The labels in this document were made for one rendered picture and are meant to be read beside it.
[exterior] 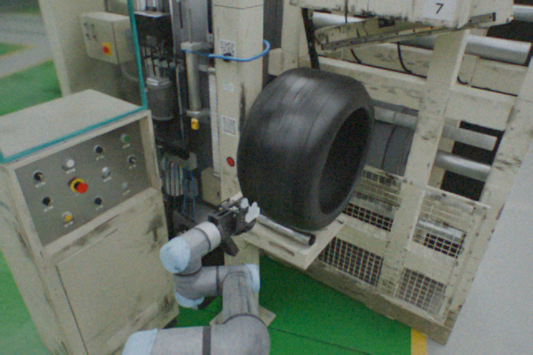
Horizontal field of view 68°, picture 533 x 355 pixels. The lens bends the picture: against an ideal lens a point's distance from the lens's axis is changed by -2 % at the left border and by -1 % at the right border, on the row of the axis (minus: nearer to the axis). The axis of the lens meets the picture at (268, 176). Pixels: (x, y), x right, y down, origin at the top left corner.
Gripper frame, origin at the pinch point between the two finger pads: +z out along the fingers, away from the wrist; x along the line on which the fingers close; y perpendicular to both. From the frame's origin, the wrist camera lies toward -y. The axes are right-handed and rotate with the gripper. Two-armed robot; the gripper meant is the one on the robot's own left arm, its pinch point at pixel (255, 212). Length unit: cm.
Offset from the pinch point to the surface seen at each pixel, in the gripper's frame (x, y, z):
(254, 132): 9.9, 20.4, 10.3
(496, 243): -72, -89, 207
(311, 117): -6.3, 28.6, 16.2
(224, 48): 36, 41, 24
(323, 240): -7, -28, 40
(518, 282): -90, -93, 174
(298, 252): -5.8, -25.1, 22.5
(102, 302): 61, -62, -18
